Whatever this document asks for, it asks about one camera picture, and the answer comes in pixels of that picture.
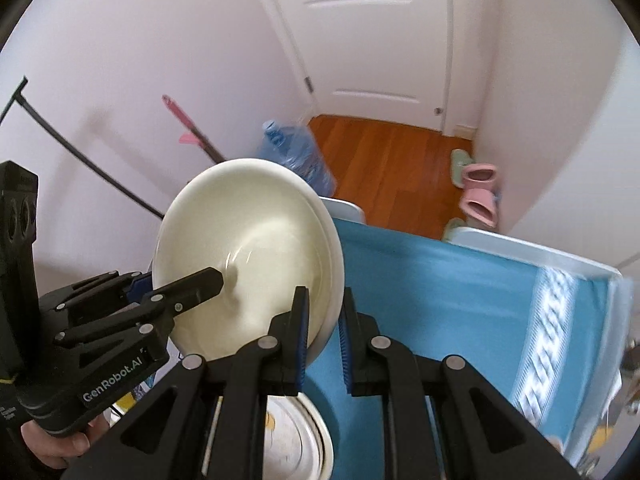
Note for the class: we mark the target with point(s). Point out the black door hinge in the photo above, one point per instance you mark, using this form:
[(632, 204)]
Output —
[(309, 84)]

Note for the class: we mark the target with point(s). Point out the plain white plate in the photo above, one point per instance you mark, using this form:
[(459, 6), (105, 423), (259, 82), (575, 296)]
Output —
[(240, 230)]

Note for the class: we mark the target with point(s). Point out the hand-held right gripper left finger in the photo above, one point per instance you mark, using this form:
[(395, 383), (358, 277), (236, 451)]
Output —
[(301, 340)]

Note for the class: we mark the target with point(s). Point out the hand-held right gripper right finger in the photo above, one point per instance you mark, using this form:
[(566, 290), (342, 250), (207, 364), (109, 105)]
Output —
[(346, 345)]

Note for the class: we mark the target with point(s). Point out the white wardrobe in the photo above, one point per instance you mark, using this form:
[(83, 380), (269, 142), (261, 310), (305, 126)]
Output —
[(560, 110)]

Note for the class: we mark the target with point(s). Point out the pink slipper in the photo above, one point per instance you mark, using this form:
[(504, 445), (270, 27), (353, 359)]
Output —
[(479, 207), (479, 176)]

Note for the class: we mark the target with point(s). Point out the blue tablecloth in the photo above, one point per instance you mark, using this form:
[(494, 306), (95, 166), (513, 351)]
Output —
[(440, 310)]

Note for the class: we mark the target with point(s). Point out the black clothes rack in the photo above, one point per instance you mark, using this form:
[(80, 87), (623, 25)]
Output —
[(60, 135)]

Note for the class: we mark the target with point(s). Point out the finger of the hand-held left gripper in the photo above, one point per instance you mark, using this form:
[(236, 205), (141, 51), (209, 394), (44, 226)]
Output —
[(137, 286), (192, 290)]

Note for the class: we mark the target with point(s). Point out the green slipper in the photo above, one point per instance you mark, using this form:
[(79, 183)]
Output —
[(460, 165), (452, 230)]

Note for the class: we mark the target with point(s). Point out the person's left hand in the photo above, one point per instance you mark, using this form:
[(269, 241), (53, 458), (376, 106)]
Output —
[(60, 450)]

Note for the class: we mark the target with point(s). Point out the white duck print plate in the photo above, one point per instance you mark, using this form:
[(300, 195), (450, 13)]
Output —
[(295, 440)]

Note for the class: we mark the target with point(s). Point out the blue water bottle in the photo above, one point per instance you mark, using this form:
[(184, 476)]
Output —
[(295, 155)]

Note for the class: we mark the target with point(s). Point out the white panel door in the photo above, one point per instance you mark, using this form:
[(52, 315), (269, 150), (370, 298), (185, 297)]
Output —
[(375, 35)]

